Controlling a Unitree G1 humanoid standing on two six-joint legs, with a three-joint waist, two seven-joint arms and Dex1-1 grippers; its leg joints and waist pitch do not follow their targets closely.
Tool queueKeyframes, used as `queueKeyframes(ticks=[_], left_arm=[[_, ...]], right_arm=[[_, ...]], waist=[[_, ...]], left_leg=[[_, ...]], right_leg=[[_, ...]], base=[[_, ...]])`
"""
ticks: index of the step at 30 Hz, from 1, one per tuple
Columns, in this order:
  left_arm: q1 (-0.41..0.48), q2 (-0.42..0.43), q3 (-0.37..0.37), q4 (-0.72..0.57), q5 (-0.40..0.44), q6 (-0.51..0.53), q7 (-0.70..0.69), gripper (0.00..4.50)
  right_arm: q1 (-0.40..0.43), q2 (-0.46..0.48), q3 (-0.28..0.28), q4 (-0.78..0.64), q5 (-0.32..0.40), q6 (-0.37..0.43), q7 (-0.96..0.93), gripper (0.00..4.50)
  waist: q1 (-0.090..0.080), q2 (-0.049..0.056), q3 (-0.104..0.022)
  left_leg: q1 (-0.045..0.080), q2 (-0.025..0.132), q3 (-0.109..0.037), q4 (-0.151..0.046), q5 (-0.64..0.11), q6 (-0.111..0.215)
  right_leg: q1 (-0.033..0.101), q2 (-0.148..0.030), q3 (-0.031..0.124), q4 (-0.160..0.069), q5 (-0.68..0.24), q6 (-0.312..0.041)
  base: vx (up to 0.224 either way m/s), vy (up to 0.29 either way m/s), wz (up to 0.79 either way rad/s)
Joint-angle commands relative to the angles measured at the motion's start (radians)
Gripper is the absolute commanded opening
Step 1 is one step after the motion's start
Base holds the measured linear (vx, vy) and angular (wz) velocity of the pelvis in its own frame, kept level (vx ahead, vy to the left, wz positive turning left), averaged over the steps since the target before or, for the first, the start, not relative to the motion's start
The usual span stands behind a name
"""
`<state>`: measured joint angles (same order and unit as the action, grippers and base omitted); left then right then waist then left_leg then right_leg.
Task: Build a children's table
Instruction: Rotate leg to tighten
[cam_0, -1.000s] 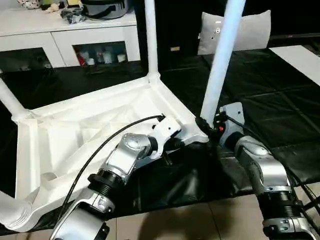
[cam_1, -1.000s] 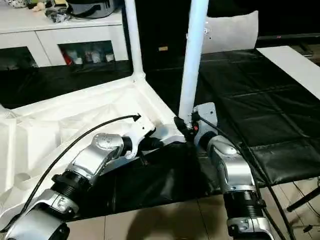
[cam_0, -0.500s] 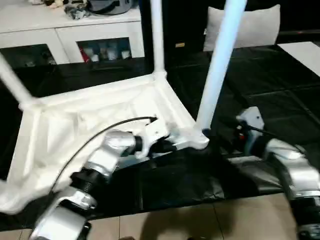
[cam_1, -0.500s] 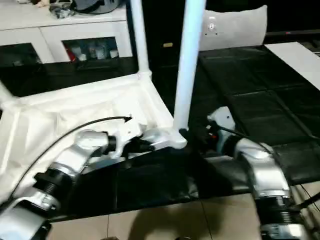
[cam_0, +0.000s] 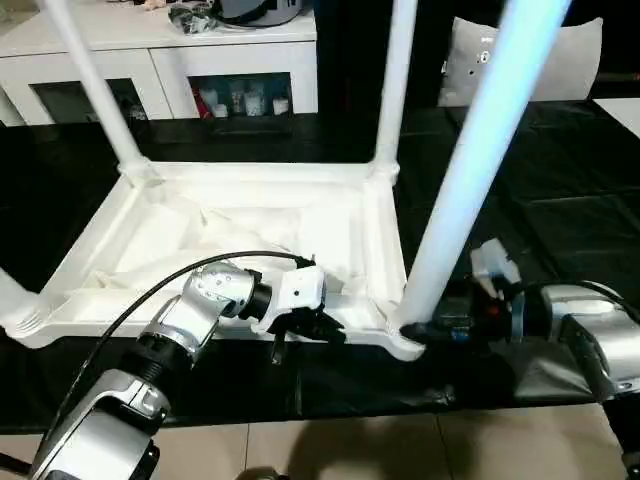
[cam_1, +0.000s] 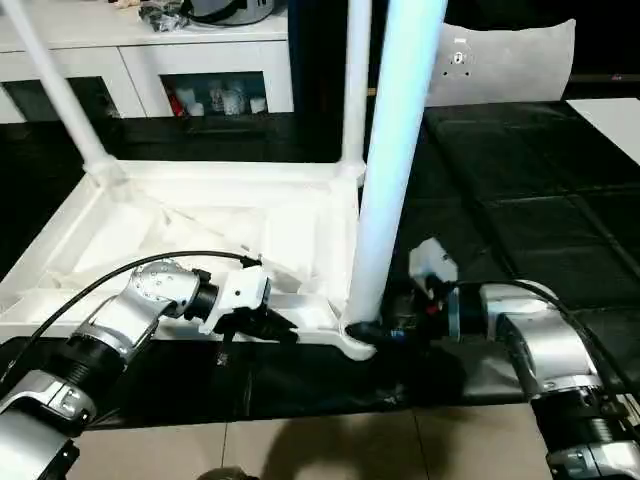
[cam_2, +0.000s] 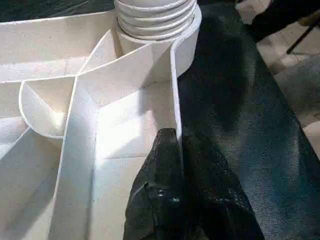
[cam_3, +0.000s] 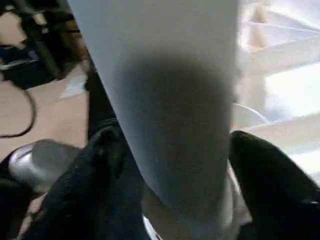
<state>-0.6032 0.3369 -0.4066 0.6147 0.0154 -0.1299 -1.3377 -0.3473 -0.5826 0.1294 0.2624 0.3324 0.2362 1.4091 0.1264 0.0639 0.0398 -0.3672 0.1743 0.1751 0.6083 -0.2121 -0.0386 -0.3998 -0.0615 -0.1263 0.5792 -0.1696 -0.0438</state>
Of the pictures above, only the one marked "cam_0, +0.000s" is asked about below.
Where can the white plastic table top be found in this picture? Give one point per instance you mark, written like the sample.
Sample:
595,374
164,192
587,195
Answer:
250,190

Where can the white plastic table leg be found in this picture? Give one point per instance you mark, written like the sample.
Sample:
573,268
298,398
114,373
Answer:
395,75
20,305
475,150
90,75

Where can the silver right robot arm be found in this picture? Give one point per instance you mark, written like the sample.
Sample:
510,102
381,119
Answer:
600,340

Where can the black work mat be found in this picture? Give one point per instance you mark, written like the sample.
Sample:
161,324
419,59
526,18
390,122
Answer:
550,200

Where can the dark rounded robot torso part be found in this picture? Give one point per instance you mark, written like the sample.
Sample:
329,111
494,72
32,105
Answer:
262,475

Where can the white flat board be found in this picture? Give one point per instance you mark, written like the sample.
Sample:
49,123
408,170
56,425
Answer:
622,112

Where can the grey cushion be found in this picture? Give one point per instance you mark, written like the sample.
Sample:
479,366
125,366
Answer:
565,65

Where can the black furniture with yellow label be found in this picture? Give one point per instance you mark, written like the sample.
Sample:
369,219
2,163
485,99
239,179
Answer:
350,55

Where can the white glass-door cabinet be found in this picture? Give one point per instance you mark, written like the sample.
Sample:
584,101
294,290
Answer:
150,65

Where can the grey bag with black trim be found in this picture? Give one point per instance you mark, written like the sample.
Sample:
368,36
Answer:
260,12

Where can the black tangled item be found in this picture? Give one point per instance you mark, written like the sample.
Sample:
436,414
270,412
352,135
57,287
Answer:
190,20

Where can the beige plush toy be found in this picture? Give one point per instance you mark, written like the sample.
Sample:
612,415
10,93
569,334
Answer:
152,4

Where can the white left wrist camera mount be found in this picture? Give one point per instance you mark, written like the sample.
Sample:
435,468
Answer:
300,290

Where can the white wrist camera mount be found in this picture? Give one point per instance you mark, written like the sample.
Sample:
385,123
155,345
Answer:
492,260
300,290

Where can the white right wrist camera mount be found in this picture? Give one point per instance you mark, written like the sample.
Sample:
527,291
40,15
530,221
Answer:
492,260

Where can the black metal table frame leg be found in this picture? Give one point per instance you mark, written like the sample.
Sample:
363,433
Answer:
12,461

